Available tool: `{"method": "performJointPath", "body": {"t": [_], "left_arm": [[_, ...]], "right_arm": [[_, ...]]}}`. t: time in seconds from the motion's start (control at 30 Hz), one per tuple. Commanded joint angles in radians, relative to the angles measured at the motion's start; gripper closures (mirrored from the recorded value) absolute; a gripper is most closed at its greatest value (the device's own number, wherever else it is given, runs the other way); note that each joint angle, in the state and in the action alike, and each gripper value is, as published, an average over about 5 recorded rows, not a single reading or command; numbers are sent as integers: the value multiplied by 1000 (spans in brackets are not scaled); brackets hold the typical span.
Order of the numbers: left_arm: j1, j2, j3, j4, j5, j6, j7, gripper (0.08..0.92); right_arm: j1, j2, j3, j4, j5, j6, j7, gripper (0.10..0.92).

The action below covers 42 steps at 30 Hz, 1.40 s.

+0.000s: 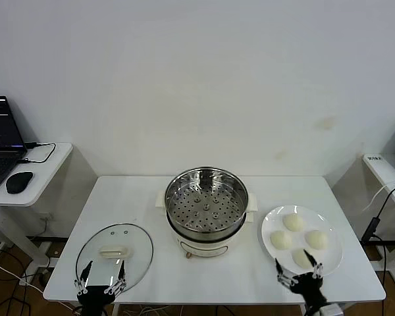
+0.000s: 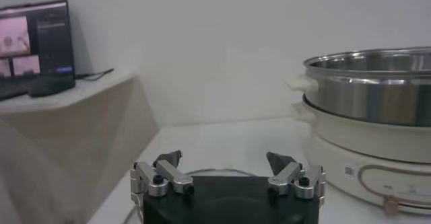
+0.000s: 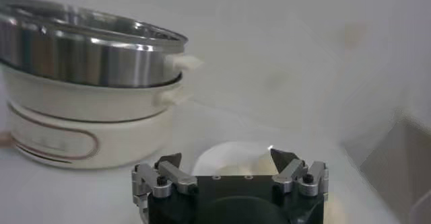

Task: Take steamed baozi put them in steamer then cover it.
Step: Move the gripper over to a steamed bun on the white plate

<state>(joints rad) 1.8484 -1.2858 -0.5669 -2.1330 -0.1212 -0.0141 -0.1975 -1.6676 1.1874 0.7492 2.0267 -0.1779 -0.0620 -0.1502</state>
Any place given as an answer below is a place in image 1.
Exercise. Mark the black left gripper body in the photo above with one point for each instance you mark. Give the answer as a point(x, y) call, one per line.
point(95, 294)

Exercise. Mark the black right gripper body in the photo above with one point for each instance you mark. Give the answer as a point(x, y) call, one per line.
point(307, 286)

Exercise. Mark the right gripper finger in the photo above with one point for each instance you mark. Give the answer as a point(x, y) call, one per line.
point(317, 270)
point(284, 278)

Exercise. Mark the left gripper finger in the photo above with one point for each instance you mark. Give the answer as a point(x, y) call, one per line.
point(121, 273)
point(85, 278)

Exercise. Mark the white steamed baozi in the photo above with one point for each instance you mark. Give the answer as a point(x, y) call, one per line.
point(317, 239)
point(280, 239)
point(301, 258)
point(294, 222)

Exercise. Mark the perforated steel steamer basket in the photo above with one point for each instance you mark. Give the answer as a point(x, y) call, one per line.
point(204, 210)

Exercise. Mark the white round plate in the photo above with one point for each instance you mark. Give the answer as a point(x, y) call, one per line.
point(273, 220)

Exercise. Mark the white rectangular table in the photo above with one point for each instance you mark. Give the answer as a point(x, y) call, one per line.
point(125, 197)

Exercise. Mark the cream electric pot base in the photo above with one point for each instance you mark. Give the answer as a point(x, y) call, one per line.
point(204, 245)

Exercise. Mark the white side table with mouse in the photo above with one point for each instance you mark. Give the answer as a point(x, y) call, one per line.
point(49, 171)

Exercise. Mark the black computer mouse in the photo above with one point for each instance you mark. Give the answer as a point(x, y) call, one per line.
point(19, 182)

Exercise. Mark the white side table with label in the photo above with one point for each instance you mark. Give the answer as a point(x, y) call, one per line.
point(386, 171)

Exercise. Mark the printed label sticker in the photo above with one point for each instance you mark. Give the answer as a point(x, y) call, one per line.
point(374, 158)

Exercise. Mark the black laptop with terminal window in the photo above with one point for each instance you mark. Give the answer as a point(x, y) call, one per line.
point(0, 158)

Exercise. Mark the white wall socket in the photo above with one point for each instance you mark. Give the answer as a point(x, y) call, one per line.
point(45, 218)

